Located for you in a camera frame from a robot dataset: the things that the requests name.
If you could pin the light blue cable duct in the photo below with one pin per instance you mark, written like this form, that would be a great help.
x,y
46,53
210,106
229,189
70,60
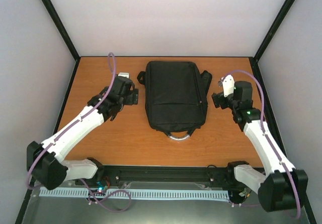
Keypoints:
x,y
138,194

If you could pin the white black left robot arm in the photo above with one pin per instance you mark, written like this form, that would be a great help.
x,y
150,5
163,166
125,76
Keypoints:
x,y
46,160

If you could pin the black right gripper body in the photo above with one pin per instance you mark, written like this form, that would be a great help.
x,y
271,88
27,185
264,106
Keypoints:
x,y
223,104

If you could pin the black aluminium frame rail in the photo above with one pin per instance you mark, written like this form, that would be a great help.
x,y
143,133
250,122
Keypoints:
x,y
116,175

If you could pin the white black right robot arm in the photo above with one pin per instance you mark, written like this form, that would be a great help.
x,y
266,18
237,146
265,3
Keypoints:
x,y
281,186

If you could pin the black student bag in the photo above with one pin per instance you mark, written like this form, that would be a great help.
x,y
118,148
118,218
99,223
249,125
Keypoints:
x,y
175,97

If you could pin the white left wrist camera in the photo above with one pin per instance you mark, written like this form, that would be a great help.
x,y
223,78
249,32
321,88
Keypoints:
x,y
124,74

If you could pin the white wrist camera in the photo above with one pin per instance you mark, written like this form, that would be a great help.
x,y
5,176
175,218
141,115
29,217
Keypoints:
x,y
124,74
227,84

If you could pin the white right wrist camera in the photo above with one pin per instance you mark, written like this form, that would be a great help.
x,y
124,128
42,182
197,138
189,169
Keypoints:
x,y
227,84

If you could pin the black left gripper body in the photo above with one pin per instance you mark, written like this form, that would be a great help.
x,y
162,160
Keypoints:
x,y
133,98

